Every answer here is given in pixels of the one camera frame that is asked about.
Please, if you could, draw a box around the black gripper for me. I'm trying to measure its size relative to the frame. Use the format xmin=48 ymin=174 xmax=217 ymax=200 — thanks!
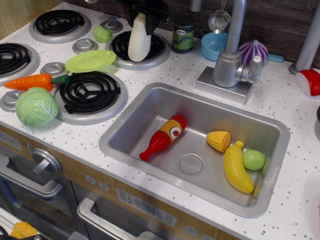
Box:
xmin=117 ymin=0 xmax=170 ymax=36

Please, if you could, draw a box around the white detergent bottle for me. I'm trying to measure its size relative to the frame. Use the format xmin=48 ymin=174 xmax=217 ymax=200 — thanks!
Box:
xmin=128 ymin=12 xmax=152 ymax=62

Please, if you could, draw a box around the silver metal sink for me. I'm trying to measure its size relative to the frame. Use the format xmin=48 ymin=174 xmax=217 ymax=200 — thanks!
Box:
xmin=99 ymin=83 xmax=291 ymax=218

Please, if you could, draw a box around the silver stove knob back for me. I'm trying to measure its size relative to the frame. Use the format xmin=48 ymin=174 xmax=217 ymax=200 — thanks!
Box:
xmin=100 ymin=16 xmax=123 ymax=34

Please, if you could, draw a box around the silver stove knob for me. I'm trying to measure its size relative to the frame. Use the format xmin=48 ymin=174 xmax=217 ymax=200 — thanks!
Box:
xmin=72 ymin=38 xmax=99 ymax=54
xmin=0 ymin=90 xmax=25 ymax=113
xmin=100 ymin=16 xmax=123 ymax=34
xmin=40 ymin=62 xmax=69 ymax=78

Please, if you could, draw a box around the back right stove burner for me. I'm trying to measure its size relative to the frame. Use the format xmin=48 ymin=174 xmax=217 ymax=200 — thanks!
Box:
xmin=105 ymin=31 xmax=171 ymax=71

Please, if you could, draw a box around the stove burner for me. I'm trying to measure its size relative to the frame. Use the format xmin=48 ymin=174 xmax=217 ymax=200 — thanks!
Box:
xmin=105 ymin=31 xmax=171 ymax=71
xmin=51 ymin=71 xmax=128 ymax=126
xmin=29 ymin=9 xmax=91 ymax=44
xmin=0 ymin=43 xmax=40 ymax=87

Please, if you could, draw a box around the green peas can toy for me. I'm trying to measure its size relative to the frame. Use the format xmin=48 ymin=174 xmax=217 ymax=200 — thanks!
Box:
xmin=171 ymin=15 xmax=195 ymax=54

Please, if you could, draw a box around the small green lettuce toy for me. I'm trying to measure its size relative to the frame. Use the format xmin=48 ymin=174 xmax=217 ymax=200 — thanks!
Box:
xmin=93 ymin=25 xmax=112 ymax=43

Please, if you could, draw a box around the silver stove knob middle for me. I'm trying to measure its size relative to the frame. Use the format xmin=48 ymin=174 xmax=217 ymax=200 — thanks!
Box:
xmin=72 ymin=38 xmax=99 ymax=54

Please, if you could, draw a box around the light green plastic plate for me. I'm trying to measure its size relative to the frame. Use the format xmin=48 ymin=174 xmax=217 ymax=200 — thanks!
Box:
xmin=65 ymin=49 xmax=117 ymax=73

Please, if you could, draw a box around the blue plastic pot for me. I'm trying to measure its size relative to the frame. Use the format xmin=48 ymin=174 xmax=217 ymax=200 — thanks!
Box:
xmin=201 ymin=32 xmax=284 ymax=63

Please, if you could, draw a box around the silver ladle hanging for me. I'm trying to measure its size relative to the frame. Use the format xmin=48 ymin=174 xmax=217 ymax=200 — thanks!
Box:
xmin=208 ymin=0 xmax=231 ymax=34

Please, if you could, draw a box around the back left stove burner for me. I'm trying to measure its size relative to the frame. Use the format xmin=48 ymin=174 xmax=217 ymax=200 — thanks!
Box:
xmin=29 ymin=9 xmax=91 ymax=44

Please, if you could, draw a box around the front stove burner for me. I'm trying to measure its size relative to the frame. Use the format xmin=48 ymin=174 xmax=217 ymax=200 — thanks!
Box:
xmin=51 ymin=71 xmax=128 ymax=126

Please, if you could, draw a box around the silver stove knob lower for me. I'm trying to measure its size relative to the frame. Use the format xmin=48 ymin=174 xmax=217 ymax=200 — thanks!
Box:
xmin=40 ymin=62 xmax=69 ymax=78

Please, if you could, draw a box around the silver toy faucet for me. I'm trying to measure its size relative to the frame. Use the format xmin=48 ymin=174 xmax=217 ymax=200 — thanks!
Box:
xmin=195 ymin=0 xmax=264 ymax=104

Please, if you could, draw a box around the purple onion toy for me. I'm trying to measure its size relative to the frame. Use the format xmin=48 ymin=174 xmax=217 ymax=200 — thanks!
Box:
xmin=239 ymin=39 xmax=268 ymax=66

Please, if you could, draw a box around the orange carrot toy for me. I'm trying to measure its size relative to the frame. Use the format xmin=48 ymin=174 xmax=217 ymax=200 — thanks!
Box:
xmin=4 ymin=73 xmax=71 ymax=91

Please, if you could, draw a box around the red ketchup bottle toy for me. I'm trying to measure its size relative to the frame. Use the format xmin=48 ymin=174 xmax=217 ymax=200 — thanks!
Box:
xmin=139 ymin=114 xmax=187 ymax=162

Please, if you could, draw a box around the green cabbage toy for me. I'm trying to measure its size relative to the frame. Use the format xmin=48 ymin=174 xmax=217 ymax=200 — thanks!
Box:
xmin=15 ymin=87 xmax=59 ymax=128

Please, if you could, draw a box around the yellow corn piece toy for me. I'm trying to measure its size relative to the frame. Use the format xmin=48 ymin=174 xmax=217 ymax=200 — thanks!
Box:
xmin=206 ymin=131 xmax=231 ymax=153

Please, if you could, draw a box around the silver stove knob front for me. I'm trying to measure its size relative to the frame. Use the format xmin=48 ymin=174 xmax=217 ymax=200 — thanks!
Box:
xmin=0 ymin=90 xmax=25 ymax=113

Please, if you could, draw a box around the silver oven dial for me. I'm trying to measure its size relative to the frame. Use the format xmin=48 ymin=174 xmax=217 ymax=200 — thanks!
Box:
xmin=31 ymin=147 xmax=62 ymax=176

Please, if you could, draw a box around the yellow banana toy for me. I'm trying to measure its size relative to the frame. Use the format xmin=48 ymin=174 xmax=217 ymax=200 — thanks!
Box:
xmin=223 ymin=140 xmax=254 ymax=194

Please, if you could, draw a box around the red white cheese wedge toy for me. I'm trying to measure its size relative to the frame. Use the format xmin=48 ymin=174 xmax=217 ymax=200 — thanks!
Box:
xmin=295 ymin=69 xmax=320 ymax=98

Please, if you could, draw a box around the green apple toy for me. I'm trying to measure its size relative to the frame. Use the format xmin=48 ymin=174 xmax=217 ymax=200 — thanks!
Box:
xmin=242 ymin=149 xmax=265 ymax=171

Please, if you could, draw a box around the yellow object bottom corner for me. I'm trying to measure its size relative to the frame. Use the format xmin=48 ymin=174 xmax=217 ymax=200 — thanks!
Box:
xmin=10 ymin=221 xmax=38 ymax=239

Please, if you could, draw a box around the silver oven door handle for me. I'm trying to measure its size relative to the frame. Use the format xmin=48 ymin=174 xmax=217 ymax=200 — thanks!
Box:
xmin=0 ymin=154 xmax=64 ymax=201

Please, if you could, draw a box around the silver dishwasher handle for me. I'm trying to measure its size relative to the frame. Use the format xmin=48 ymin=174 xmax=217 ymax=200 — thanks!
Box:
xmin=77 ymin=197 xmax=162 ymax=240

